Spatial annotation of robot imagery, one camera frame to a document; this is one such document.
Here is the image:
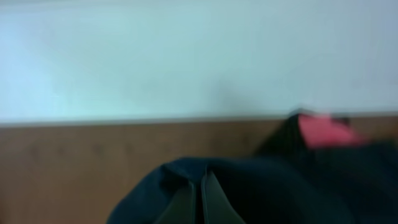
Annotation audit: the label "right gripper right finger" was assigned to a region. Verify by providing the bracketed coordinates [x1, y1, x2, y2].
[201, 172, 245, 224]

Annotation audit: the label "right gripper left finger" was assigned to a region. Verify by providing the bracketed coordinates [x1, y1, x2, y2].
[154, 182, 197, 224]

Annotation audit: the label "navy blue shorts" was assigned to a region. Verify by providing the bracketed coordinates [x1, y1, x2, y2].
[108, 142, 397, 223]

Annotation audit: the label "red garment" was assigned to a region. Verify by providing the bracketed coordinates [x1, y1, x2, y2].
[298, 115, 366, 149]

